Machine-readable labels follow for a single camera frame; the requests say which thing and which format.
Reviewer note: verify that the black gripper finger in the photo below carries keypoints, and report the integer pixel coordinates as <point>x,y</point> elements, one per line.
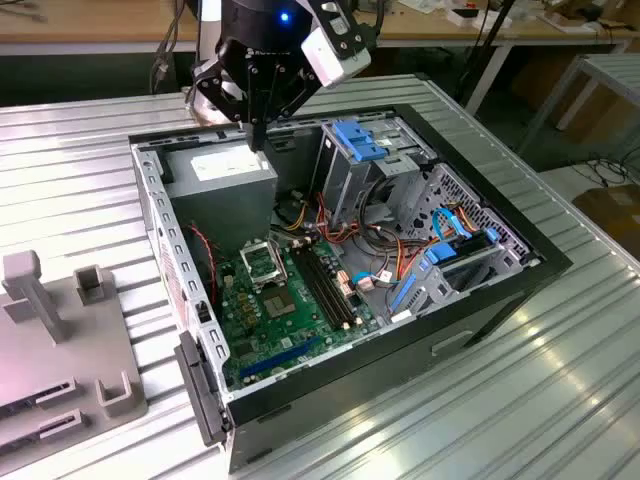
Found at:
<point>220,85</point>
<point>300,95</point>

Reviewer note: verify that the black slanted pole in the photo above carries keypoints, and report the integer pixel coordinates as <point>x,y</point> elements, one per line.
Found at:
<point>500,22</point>

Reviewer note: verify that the blue plastic rail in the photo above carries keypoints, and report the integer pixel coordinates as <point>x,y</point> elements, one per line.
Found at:
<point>402,291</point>

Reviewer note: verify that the grey metal drive cage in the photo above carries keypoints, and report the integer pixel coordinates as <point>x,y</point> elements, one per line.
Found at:
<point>345,185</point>

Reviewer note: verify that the black camera bracket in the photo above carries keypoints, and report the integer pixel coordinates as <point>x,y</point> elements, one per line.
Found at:
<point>357,37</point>

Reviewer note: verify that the metal locking lever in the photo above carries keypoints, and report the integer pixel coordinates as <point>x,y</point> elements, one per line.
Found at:
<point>280,262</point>

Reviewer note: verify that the blue expansion slot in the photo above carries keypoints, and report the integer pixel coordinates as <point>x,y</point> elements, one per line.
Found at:
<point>280,357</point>

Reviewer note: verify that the CPU socket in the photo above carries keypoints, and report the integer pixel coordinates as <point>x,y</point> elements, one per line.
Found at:
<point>276,302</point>

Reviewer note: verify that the black plastic case latch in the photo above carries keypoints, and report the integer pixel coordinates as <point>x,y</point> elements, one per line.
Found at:
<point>200,390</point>

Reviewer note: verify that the green motherboard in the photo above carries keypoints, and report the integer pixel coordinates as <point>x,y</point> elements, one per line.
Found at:
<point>307,310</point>

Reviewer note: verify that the white metal table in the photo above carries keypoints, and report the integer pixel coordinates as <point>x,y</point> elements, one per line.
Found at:
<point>615,70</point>

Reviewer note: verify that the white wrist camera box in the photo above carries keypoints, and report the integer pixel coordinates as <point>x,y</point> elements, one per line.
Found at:
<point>332,57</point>

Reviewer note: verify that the blue plastic drive latch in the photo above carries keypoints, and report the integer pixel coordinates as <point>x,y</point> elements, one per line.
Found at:
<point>357,137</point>

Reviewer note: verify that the black PC case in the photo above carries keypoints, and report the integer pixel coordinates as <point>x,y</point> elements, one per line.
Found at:
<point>380,380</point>

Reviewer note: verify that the black RAM slot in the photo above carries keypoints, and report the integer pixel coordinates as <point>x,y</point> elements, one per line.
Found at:
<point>319,290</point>
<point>331,289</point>

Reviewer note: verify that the brown cardboard boxes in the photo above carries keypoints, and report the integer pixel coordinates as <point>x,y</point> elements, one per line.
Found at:
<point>535,75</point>

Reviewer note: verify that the grey perforated disk bay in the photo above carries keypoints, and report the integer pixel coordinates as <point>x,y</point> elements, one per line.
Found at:
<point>500,220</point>

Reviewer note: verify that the grey parts rack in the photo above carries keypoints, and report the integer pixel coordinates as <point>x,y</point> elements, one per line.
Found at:
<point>60,360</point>

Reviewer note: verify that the RAM stick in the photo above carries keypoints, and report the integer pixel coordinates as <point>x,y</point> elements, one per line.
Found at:
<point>17,410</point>
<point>17,441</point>

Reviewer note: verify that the wooden desk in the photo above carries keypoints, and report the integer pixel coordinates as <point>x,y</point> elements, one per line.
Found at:
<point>100,25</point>

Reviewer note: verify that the cardboard box with label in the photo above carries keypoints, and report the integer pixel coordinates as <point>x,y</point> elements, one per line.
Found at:
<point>610,205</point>

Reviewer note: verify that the grey power supply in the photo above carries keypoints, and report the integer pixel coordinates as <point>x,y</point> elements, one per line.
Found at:
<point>220,215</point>

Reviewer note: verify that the hard disk in blue carrier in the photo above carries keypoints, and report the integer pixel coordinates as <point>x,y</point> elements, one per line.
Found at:
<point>442,254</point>

